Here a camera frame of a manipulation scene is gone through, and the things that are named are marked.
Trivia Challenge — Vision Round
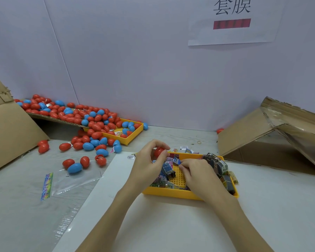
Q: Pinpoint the person's left hand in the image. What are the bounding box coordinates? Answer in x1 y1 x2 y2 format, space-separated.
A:
120 140 172 202

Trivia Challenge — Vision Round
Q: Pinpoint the person's right hand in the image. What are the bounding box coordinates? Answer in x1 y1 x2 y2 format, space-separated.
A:
178 157 230 206

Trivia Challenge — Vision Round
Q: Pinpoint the pile of plastic eggs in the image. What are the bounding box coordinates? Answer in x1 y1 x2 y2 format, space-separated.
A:
16 94 149 175

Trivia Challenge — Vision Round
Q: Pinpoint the person's left forearm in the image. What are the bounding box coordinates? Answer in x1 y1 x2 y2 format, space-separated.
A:
76 189 140 252

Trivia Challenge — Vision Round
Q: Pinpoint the person's right forearm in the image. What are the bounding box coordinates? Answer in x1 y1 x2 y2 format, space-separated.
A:
210 192 275 252

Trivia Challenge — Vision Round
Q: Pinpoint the yellow plastic tray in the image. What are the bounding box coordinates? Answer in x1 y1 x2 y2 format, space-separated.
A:
143 152 239 201

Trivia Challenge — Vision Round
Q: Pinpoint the yellow tray under eggs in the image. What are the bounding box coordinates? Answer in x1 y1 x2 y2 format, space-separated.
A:
84 119 145 146

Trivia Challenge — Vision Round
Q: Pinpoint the torn flattened cardboard box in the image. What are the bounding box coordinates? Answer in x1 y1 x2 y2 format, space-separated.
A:
216 97 315 175

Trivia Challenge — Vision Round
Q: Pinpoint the clear bag with coloured label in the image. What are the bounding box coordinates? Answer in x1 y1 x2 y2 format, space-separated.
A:
40 166 100 202

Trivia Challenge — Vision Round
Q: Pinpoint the brown cardboard sheet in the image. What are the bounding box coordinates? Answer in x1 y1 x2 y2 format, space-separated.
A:
29 113 85 127

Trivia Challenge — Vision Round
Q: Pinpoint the tall brown cardboard box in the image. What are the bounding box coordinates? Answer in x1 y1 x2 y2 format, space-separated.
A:
0 60 49 175

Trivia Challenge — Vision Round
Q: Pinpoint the white paper sign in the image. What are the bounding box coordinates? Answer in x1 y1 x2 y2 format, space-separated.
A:
188 0 287 47

